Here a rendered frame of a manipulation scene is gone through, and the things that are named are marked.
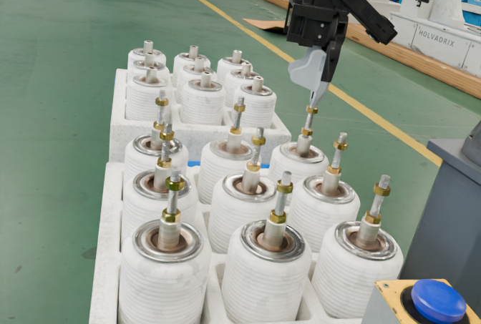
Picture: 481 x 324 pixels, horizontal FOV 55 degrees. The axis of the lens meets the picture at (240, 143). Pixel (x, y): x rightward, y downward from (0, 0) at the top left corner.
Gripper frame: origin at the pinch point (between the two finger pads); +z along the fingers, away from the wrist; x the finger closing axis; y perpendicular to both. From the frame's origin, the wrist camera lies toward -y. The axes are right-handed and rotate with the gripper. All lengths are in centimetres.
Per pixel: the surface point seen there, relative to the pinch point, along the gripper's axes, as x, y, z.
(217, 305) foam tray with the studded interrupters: 29.2, 12.0, 16.9
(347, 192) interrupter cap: 11.8, -4.7, 9.5
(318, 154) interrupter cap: 0.4, -2.0, 9.5
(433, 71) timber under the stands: -192, -103, 32
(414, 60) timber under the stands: -209, -97, 30
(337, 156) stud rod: 11.9, -1.9, 4.3
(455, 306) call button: 41.9, -5.1, 1.9
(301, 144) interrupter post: 0.9, 1.2, 7.8
